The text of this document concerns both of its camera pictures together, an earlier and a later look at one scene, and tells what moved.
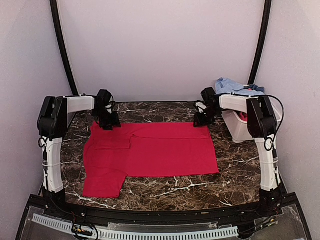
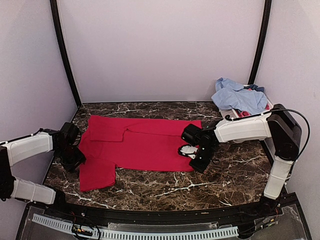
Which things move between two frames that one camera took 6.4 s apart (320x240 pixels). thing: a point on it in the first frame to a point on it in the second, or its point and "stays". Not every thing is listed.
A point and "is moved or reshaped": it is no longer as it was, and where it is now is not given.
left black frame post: (55, 9) stays
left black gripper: (114, 121) to (80, 158)
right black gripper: (200, 121) to (201, 167)
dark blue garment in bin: (255, 87) stays
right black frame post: (262, 42) stays
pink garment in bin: (243, 116) stays
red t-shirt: (144, 149) is moved or reshaped
